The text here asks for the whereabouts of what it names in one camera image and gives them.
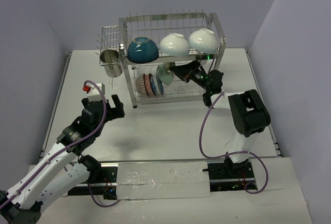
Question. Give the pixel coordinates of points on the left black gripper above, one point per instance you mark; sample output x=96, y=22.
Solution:
x=104, y=108

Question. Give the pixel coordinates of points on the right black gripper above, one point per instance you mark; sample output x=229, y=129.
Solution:
x=187, y=72

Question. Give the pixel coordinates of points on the pale green bowl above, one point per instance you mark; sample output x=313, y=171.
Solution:
x=165, y=74

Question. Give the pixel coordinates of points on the white bowl top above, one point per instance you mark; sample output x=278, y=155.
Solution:
x=174, y=44

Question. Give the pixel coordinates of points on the blue patterned bowl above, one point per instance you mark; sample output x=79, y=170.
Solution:
x=159, y=85

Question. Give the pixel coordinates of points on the geometric patterned bowl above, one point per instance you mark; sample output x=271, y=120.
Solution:
x=140, y=85

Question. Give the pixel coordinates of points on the white bowl dark rim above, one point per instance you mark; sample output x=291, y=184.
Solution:
x=204, y=40

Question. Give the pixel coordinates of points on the floral patterned dark bowl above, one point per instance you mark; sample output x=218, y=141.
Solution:
x=147, y=83

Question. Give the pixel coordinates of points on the teal bowl tan interior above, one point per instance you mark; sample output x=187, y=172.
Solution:
x=142, y=50

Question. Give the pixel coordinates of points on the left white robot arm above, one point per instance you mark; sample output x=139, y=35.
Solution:
x=63, y=167

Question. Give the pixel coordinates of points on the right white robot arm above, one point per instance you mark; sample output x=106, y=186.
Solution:
x=249, y=114

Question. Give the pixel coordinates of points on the steel two-tier dish rack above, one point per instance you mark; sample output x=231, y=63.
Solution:
x=171, y=57

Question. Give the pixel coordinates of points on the steel utensil cup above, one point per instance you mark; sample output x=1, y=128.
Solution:
x=111, y=62

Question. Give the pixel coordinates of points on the white taped board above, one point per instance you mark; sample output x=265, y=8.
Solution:
x=162, y=180

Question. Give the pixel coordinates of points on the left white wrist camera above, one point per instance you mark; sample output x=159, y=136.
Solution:
x=94, y=91

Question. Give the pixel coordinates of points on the black mounting rail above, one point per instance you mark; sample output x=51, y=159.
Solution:
x=104, y=187

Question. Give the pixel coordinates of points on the wire side basket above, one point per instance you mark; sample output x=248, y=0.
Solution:
x=108, y=39

